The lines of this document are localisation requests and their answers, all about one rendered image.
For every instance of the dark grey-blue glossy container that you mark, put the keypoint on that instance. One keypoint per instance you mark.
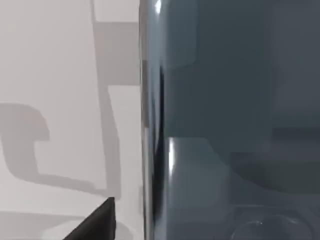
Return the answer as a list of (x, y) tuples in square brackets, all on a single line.
[(225, 112)]

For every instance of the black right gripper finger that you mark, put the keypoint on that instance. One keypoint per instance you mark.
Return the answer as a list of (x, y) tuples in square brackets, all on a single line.
[(100, 222)]

